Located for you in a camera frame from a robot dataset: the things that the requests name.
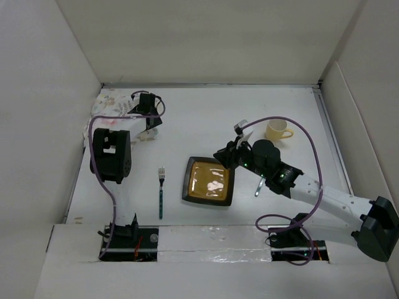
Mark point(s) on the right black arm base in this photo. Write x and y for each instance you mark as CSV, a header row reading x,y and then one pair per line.
x,y
293,246

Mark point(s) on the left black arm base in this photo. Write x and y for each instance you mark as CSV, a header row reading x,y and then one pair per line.
x,y
142,248

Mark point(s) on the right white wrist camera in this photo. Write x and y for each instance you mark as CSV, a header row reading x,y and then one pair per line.
x,y
243,131

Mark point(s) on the fork with teal handle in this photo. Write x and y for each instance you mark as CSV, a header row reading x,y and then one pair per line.
x,y
161,178

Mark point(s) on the floral patterned cloth napkin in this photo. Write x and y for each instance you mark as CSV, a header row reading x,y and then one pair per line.
x,y
113,103

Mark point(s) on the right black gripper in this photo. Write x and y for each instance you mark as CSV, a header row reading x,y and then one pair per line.
x,y
227,156

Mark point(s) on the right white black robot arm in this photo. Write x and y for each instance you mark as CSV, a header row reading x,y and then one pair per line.
x,y
372,224

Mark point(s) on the square black brown plate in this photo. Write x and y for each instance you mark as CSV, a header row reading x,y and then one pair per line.
x,y
207,182

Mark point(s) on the yellow ceramic mug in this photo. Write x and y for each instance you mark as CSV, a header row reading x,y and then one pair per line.
x,y
277,130

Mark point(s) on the silver table knife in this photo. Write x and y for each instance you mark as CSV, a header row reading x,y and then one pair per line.
x,y
259,187

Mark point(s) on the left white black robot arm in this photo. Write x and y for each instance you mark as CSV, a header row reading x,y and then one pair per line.
x,y
112,153

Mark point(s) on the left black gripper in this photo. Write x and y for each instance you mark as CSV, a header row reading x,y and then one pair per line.
x,y
156,123

